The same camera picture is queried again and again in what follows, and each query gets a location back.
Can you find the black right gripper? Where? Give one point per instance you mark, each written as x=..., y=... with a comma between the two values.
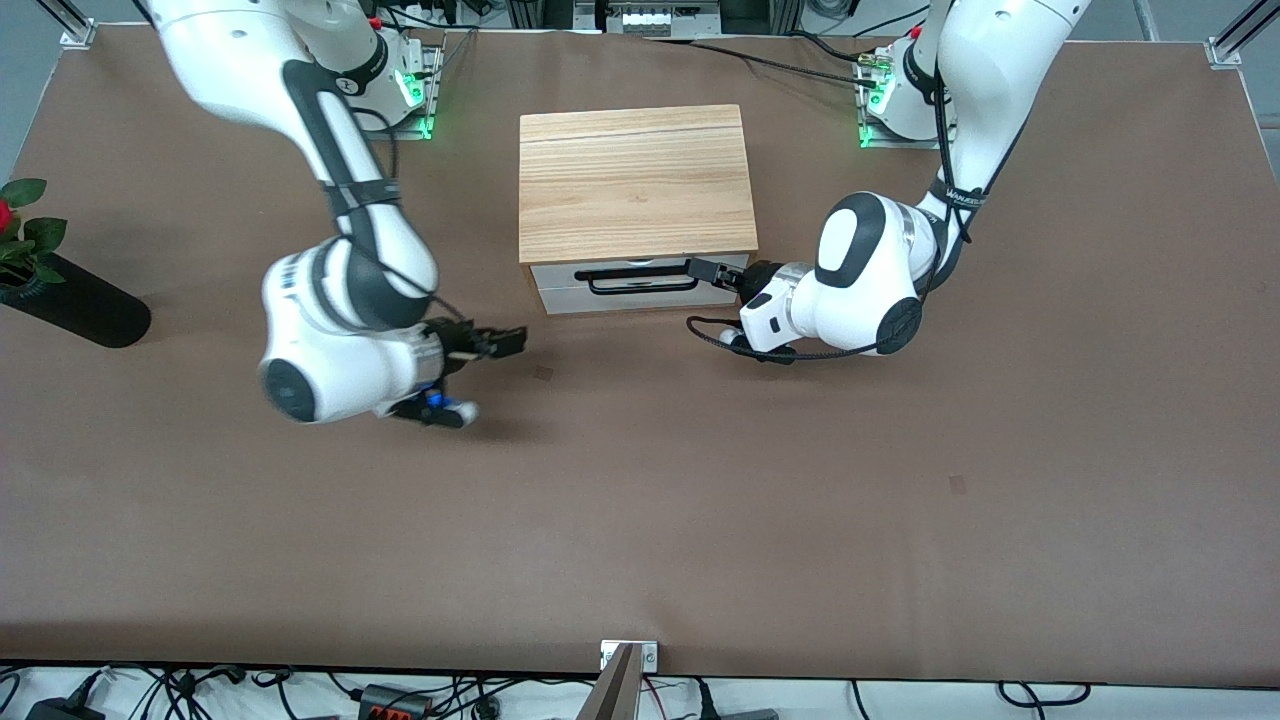
x=464, y=341

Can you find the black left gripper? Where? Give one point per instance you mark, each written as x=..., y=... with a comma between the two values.
x=755, y=277

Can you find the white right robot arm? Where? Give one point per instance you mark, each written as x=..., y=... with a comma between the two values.
x=230, y=50

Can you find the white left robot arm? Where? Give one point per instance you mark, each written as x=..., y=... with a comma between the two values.
x=1000, y=60

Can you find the light wooden cabinet box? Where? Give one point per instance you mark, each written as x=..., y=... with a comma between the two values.
x=635, y=180

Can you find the white power strip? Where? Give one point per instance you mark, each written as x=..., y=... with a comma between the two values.
x=650, y=18

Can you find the black orange power adapter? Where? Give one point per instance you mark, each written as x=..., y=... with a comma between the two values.
x=395, y=703

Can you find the black cylindrical vase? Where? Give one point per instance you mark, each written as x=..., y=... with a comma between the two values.
x=90, y=310

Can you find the red rose with green leaves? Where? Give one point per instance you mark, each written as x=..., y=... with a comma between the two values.
x=40, y=235

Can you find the black power brick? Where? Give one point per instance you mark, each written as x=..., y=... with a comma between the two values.
x=65, y=710

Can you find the metal base plate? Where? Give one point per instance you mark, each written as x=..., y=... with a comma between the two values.
x=428, y=125
x=880, y=140

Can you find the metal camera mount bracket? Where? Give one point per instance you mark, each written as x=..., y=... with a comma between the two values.
x=625, y=665

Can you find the silver table corner bracket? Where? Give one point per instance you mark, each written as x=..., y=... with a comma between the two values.
x=1225, y=52
x=78, y=35

